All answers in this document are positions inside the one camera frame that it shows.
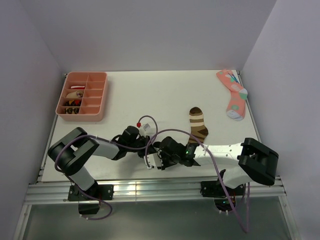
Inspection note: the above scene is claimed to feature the brown argyle rolled sock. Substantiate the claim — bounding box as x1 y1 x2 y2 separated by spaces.
64 107 80 115

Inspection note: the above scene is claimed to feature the pink divided organizer tray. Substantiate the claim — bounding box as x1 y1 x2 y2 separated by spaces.
55 71 108 122

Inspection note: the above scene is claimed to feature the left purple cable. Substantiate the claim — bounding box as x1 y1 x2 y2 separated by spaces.
54 114 158 221

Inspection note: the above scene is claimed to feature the pink patterned sock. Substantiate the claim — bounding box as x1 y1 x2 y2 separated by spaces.
216 69 248 122

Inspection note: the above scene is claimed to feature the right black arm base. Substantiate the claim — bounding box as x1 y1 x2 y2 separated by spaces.
200 180 246 213

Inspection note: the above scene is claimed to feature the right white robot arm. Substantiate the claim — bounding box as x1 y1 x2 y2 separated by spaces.
146 136 279 195

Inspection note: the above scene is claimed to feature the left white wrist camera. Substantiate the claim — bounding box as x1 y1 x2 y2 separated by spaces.
136 122 151 135

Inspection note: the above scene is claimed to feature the brown striped sock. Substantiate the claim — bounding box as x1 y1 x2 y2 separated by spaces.
189 106 209 144

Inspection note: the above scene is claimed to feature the beige rolled sock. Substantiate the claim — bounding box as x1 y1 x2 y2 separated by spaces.
65 90 84 98

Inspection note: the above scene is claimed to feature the dark argyle rolled sock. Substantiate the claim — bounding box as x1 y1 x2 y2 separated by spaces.
64 99 82 107

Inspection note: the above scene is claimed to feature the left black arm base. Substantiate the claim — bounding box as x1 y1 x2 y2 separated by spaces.
67 183 114 220

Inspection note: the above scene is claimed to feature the red white rolled sock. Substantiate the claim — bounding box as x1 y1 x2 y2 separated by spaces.
70 85 86 90

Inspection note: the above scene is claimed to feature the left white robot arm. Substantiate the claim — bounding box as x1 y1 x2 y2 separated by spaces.
47 126 150 200

